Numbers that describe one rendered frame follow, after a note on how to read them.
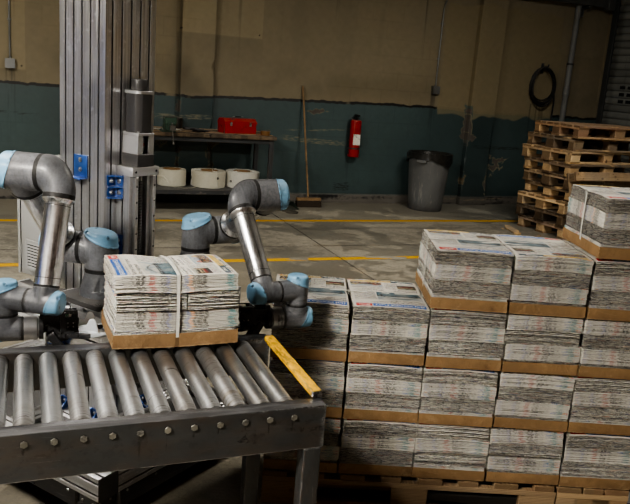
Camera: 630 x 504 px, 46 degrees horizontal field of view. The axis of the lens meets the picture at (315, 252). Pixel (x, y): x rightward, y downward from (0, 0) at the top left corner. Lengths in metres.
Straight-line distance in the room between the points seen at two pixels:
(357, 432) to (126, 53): 1.66
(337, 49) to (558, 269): 7.21
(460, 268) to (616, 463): 1.02
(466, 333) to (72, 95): 1.71
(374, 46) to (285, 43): 1.21
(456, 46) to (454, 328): 7.96
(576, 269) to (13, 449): 1.97
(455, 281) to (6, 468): 1.63
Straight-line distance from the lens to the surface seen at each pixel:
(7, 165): 2.41
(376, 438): 2.95
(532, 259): 2.80
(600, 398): 3.07
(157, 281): 2.22
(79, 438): 1.86
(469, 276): 2.77
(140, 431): 1.87
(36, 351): 2.31
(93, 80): 2.87
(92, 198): 2.92
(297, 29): 9.55
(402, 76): 10.13
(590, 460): 3.19
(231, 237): 3.04
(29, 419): 1.92
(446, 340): 2.82
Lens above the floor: 1.64
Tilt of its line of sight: 13 degrees down
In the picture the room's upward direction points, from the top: 4 degrees clockwise
